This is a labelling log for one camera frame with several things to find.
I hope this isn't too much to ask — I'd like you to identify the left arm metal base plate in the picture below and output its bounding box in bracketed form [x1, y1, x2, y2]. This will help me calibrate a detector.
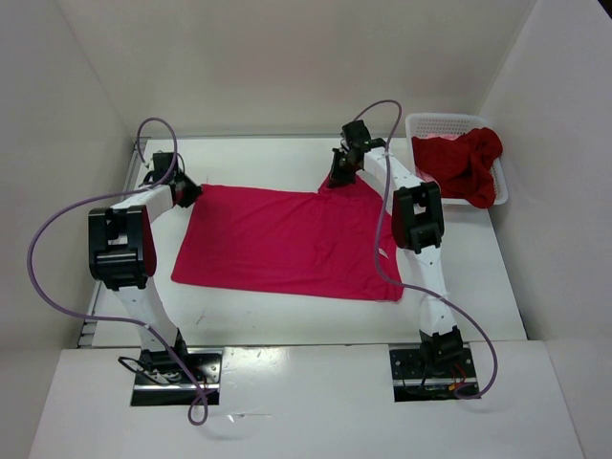
[118, 347, 223, 407]

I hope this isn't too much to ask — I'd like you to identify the dark red t shirt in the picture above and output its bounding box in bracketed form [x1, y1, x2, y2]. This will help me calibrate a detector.
[411, 127, 503, 208]

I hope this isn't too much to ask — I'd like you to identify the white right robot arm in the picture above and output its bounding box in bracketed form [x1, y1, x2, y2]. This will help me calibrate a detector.
[329, 146, 464, 376]

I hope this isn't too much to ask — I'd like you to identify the magenta t shirt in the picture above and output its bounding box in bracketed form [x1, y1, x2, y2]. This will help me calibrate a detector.
[171, 178, 404, 302]

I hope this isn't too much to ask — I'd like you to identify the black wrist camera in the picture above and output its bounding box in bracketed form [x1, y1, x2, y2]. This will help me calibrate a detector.
[151, 152, 184, 183]
[341, 120, 371, 149]

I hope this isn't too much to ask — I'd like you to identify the white perforated plastic basket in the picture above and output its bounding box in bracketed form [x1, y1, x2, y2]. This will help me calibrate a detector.
[404, 113, 509, 206]

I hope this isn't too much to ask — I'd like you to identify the light pink t shirt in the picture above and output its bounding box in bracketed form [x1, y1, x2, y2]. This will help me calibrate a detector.
[412, 135, 462, 178]

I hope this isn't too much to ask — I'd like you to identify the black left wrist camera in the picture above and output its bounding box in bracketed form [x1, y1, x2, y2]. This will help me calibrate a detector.
[151, 152, 184, 183]

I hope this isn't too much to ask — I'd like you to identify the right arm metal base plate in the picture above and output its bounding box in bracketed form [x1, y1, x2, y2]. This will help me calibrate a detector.
[388, 344, 479, 403]

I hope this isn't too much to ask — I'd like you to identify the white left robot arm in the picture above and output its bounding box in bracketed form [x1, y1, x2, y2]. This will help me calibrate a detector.
[88, 172, 203, 384]

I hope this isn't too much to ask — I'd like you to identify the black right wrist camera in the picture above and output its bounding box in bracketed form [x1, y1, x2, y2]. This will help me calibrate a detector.
[341, 120, 371, 149]

